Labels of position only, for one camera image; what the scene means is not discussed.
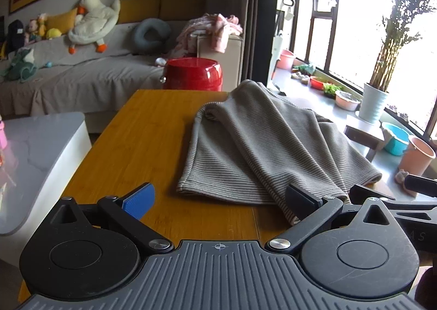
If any white goose plush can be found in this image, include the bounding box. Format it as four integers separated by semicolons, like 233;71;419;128
67;0;121;54

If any red round stool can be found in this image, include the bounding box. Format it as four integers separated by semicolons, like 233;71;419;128
160;57;223;92

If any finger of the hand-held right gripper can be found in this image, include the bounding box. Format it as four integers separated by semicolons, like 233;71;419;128
349;184;397;203
405;174;437;199

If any grey covered sofa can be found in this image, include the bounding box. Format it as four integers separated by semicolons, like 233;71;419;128
0;16;244;120

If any pile of pink clothes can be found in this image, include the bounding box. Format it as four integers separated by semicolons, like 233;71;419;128
167;13;244;58

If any pink baby doll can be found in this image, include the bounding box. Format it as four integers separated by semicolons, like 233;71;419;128
25;18;40;45

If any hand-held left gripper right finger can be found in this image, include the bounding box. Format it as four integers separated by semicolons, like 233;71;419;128
265;183;394;256

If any pink plastic bucket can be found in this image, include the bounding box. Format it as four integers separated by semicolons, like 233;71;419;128
398;136;437;179

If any grey neck pillow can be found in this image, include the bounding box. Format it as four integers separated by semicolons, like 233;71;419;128
132;18;172;55

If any palm plant in white pot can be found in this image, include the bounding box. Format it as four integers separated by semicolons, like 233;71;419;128
358;0;436;123

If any green cloth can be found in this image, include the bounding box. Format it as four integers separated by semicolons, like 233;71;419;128
0;47;36;83

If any small yellow cushion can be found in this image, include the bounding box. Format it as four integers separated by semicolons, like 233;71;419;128
46;8;79;36

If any dark wooden stool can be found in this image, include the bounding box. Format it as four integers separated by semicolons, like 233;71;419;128
343;124;385;162

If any blue plastic basin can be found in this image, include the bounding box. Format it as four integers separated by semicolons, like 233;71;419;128
380;122;414;156

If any black backpack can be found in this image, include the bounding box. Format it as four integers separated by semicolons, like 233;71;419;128
5;20;24;54

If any yellow sofa back cushion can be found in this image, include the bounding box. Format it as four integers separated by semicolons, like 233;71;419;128
160;0;207;21
118;0;162;24

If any grey striped knit garment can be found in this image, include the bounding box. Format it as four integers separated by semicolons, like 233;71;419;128
176;79;382;225

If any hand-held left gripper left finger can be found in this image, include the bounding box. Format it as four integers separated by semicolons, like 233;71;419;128
51;182;175;255

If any pink plastic basin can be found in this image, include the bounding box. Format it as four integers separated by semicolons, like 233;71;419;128
276;49;296;70

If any red plastic basin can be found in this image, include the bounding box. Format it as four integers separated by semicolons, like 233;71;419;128
309;76;330;91

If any tray of green seedlings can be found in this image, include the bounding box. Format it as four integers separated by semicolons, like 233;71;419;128
323;82;344;99

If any pink metal bowl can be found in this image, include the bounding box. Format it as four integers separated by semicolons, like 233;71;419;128
335;90;361;112

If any white marble coffee table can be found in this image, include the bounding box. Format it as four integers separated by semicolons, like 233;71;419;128
0;112;92;270

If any brown curtain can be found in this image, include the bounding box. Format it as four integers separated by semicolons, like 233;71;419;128
239;0;281;89

